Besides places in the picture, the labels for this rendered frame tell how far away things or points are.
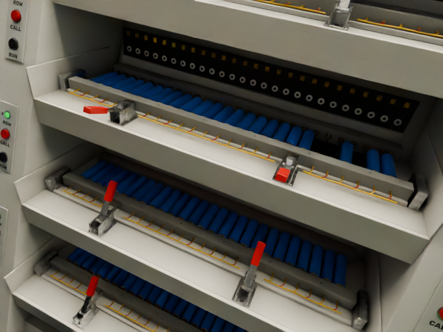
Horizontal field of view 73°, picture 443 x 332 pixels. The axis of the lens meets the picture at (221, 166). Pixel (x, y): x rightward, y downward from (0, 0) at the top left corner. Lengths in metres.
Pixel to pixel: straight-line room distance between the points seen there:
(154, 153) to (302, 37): 0.26
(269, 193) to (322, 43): 0.19
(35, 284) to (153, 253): 0.31
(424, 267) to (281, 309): 0.20
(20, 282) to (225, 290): 0.44
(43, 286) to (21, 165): 0.26
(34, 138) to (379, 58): 0.54
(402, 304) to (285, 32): 0.36
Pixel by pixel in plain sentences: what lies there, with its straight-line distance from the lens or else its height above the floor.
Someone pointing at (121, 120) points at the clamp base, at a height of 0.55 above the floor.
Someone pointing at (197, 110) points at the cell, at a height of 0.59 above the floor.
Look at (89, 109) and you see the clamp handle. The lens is 0.43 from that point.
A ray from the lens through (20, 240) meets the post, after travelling 0.70.
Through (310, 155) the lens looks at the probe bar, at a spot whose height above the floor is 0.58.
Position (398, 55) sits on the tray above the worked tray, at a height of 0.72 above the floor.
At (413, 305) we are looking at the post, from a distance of 0.46.
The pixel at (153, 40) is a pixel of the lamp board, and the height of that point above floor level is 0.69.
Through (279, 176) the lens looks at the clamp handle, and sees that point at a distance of 0.33.
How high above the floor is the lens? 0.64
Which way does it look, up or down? 14 degrees down
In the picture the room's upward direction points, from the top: 16 degrees clockwise
